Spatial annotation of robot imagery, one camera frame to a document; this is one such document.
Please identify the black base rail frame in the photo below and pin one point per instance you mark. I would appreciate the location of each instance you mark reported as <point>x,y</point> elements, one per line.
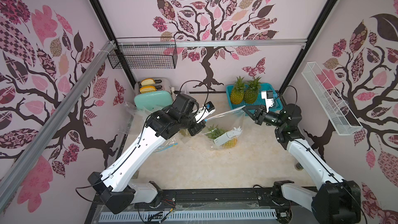
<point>257,197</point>

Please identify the aluminium rail wall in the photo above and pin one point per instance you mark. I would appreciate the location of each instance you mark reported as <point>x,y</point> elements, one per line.
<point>220,43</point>
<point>17,173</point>

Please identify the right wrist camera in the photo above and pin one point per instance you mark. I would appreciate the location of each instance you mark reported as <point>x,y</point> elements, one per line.
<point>268,97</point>

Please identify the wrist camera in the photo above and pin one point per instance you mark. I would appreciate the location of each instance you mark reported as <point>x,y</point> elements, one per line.
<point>268,97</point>
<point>204,112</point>

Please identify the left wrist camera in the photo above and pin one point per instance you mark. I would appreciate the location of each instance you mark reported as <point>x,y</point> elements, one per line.
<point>204,112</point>

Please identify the zip bag with blue seal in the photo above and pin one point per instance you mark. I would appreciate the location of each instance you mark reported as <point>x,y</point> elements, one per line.
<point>166,145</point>

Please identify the mint green toaster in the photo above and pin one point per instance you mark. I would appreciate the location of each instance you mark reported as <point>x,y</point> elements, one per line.
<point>150,101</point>

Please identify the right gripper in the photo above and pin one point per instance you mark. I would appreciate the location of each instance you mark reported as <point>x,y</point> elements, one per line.
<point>259,115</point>

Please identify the toast slice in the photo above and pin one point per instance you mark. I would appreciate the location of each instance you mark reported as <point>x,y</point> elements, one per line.
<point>148,82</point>
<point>147,89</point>

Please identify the black wire wall basket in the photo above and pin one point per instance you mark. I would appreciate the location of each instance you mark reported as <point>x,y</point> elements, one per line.
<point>144,53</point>

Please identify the spice jar right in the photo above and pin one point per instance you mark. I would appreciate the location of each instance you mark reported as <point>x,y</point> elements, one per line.
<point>298,167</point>

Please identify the white wire wall shelf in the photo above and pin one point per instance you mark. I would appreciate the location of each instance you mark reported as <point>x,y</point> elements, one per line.
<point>335,107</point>

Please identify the clear zip bag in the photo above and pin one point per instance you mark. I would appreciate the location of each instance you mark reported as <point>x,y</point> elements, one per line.
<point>132,119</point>

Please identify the toast slice rear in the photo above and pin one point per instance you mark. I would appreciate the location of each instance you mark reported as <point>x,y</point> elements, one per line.
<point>148,82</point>

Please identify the aluminium rail left wall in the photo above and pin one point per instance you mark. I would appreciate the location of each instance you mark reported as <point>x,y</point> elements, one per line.
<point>17,173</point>

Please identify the white slotted cable duct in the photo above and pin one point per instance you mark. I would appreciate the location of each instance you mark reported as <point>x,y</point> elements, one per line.
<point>158,217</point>

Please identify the teal plastic basket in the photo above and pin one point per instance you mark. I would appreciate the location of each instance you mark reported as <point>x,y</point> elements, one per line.
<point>277,104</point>

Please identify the aluminium rail back wall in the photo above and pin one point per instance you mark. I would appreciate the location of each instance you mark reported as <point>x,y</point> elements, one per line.
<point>220,43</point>

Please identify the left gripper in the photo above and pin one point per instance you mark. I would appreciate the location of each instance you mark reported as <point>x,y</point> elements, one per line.
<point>196,127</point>

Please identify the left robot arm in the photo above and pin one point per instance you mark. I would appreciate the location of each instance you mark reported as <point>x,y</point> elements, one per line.
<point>115,186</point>

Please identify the toast slice front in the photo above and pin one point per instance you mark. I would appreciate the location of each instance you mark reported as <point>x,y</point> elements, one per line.
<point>147,89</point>

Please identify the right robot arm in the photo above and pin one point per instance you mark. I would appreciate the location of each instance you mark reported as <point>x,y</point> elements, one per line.
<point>336,201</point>

